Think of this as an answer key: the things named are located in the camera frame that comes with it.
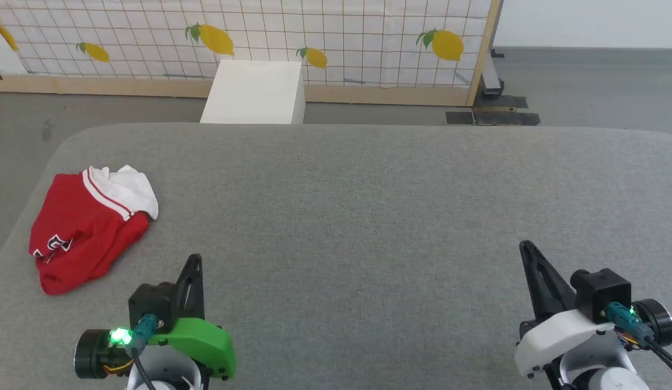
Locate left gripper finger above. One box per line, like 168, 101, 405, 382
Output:
176, 253, 205, 321

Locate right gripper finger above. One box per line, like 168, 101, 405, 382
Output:
519, 240, 578, 323

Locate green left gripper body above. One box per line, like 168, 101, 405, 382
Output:
74, 317, 237, 380

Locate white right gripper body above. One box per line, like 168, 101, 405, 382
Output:
513, 297, 672, 379

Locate red and white shirt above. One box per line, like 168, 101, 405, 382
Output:
29, 165, 159, 296

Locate white box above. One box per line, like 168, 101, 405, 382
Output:
199, 60, 306, 125

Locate grey metal partition foot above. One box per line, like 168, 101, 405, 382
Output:
480, 49, 506, 99

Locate lemon print partition panel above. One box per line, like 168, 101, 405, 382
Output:
0, 0, 502, 107

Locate white board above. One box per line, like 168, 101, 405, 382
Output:
0, 21, 29, 76

